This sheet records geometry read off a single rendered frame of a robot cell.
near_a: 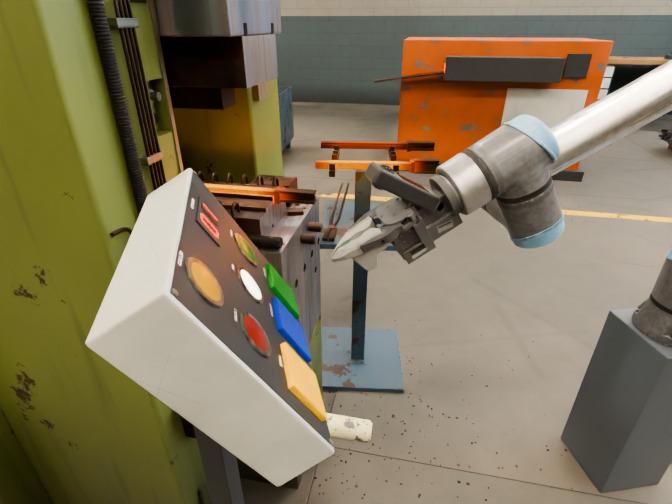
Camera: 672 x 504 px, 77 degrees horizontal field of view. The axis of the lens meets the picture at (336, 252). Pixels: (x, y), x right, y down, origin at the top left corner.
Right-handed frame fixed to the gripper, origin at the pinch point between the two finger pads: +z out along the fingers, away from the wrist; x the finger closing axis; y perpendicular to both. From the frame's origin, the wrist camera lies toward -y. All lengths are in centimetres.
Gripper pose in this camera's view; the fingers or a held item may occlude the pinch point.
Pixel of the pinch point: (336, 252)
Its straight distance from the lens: 66.6
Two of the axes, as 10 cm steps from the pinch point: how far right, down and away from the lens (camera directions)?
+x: -2.4, -4.7, 8.5
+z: -8.4, 5.4, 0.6
